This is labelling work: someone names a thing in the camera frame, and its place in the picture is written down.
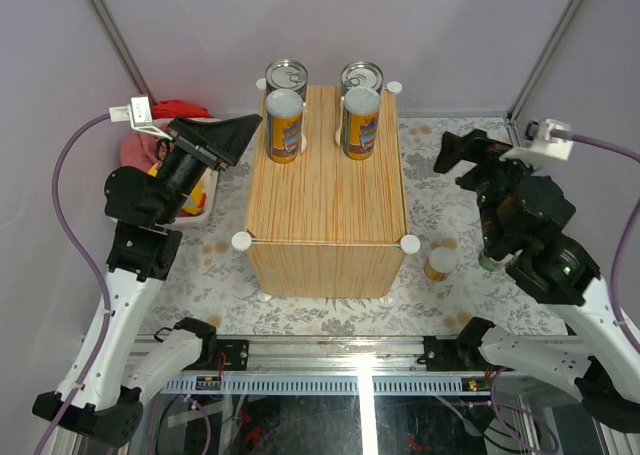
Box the white laundry basket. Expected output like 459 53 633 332
120 131 218 229

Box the red cloth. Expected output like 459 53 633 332
151 99 212 119

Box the aluminium front rail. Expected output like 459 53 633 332
69 333 621 396

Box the pink cloth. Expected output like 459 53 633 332
119 131 172 172

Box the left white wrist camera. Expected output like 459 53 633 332
108 95 173 141

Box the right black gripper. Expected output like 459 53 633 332
430 127 541 250

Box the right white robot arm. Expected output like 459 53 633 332
434 129 639 434

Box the yellow porridge can with spoon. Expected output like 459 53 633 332
265 89 305 164

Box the yellow cloth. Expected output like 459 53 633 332
178 169 211 217

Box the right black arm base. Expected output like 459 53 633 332
417 336 466 372

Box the wooden cube cabinet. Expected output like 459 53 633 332
232 85 420 298

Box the orange can with white lid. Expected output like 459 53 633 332
424 247 458 281

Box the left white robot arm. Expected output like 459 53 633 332
32 114 262 448

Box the dark blue tin can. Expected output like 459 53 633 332
265 59 308 101

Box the light blue tin can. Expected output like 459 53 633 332
340 61 384 95

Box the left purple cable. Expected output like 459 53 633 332
34 113 121 455

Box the green can with white lid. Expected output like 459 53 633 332
478 252 513 272

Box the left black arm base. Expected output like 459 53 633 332
196 339 250 374

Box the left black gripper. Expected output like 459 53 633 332
155 111 260 225

